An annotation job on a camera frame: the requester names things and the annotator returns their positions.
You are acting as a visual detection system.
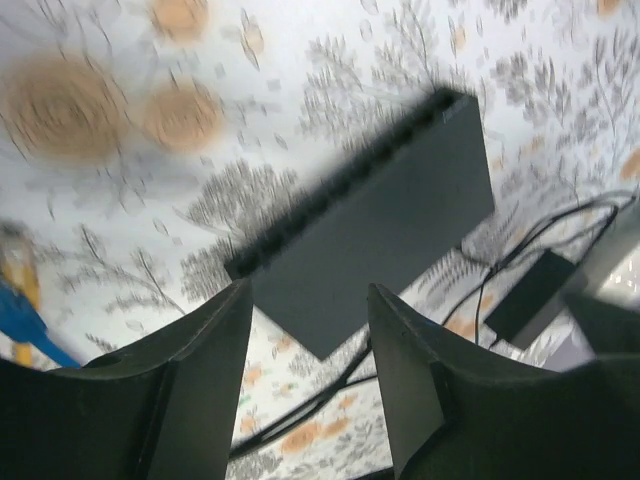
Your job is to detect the black power adapter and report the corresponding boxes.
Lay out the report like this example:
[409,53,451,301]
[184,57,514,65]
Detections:
[484,250,577,350]

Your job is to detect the floral patterned table mat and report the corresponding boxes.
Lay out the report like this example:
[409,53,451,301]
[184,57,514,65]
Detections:
[1,1,639,361]

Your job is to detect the black network switch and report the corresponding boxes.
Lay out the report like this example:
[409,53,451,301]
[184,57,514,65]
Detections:
[225,88,495,359]

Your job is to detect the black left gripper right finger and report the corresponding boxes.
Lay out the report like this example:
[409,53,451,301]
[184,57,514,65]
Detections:
[368,284,639,479]

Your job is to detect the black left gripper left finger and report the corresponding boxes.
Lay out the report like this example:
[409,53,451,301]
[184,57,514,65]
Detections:
[1,280,253,479]

